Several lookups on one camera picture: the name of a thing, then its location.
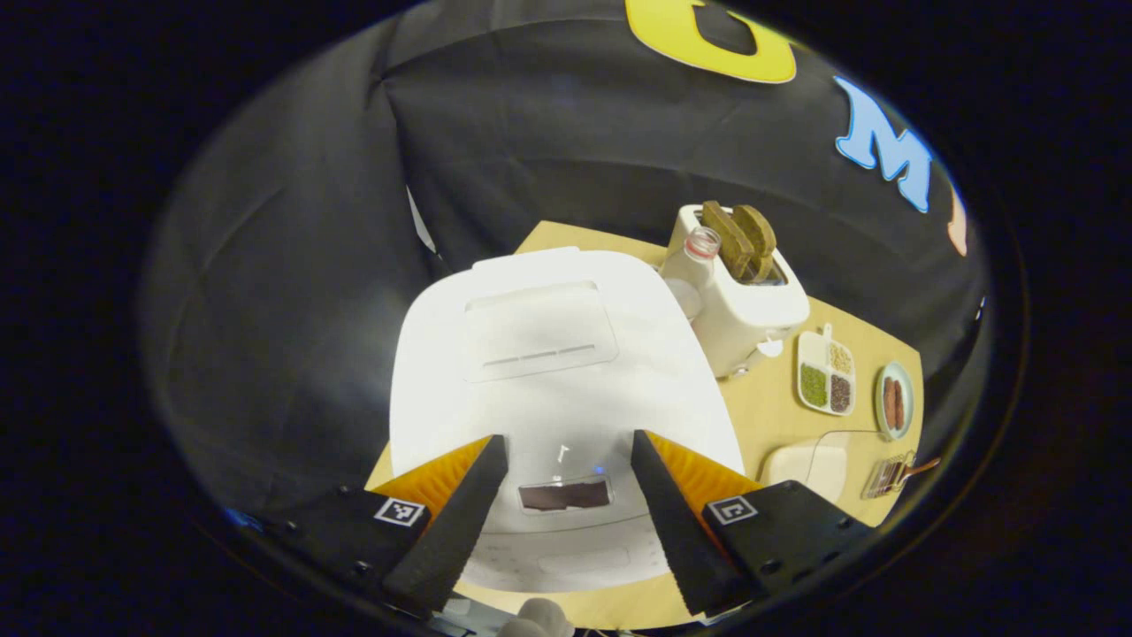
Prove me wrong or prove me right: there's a white rice cooker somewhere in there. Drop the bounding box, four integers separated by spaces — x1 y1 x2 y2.
389 248 746 594

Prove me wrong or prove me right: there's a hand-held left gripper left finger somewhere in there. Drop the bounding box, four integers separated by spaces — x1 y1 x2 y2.
265 434 510 620

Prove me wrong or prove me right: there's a white toaster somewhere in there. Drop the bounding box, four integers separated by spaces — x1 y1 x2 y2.
663 203 811 380

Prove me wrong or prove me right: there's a brown toast slice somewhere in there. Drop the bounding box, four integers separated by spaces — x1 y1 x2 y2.
701 200 757 282
732 204 778 284

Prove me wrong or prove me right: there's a white divided grain tray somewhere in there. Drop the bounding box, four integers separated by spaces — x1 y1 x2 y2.
796 323 857 417

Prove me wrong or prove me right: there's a pale green plate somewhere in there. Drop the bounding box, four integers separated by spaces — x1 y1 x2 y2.
874 361 915 441

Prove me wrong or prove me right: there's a black backdrop cloth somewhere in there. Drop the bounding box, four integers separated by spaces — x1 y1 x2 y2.
141 0 991 523

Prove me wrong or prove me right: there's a clear chopstick holder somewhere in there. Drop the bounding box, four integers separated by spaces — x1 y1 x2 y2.
862 451 917 502

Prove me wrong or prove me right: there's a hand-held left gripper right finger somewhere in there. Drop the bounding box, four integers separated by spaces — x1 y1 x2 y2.
631 429 872 618

